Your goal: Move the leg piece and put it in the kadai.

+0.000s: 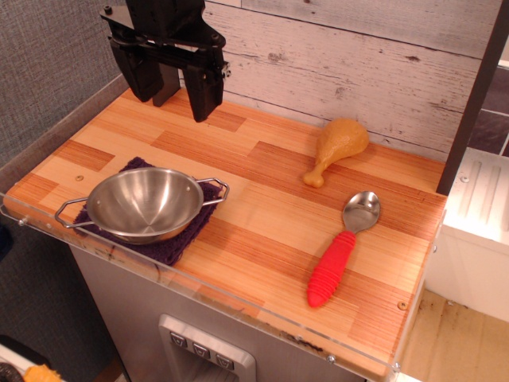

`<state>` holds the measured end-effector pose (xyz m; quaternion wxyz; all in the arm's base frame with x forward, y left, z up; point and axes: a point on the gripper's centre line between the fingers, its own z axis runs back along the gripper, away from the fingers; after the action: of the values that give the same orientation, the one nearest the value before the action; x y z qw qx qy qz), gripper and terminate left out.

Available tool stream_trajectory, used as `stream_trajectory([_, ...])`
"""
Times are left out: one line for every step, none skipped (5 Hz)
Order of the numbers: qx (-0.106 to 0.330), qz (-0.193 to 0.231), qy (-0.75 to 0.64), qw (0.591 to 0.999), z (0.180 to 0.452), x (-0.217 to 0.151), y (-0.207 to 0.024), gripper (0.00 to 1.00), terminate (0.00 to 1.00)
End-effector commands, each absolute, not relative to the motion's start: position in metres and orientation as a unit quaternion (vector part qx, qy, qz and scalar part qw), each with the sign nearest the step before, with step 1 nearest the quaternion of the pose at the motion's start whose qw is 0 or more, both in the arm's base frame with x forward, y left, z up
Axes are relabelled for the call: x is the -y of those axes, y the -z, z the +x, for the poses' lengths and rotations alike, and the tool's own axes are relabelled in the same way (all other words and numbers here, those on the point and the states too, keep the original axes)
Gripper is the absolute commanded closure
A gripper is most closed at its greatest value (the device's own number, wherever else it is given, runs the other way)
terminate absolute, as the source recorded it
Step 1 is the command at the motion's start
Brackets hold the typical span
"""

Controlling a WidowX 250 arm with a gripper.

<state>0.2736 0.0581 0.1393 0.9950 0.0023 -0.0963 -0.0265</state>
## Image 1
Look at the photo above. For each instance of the purple cloth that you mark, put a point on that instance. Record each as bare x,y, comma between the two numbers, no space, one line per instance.
169,251

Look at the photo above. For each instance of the red handled metal spoon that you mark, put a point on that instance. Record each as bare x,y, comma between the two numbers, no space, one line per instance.
360,213

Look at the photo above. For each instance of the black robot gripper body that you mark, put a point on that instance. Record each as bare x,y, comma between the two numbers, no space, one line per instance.
168,32

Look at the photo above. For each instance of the clear acrylic edge guard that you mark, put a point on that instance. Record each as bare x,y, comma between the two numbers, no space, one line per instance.
254,258

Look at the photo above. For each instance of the dark grey right post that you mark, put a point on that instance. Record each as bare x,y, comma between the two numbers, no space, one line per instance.
488,65

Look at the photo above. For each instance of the dark grey left post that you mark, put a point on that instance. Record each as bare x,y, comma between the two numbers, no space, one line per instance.
171,84

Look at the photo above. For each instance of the dark grey post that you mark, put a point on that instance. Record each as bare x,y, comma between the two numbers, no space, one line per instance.
171,84
488,65

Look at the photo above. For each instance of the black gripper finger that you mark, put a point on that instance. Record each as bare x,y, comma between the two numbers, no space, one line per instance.
141,73
205,91

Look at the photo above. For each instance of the orange object bottom left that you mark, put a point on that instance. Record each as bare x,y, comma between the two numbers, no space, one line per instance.
41,373

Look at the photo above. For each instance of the silver dispenser button panel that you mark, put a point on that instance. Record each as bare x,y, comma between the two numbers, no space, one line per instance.
194,355

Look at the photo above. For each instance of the stainless steel kadai bowl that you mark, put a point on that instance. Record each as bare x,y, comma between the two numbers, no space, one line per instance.
147,205

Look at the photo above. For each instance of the yellow plastic chicken leg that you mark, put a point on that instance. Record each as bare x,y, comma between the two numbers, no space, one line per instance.
340,138

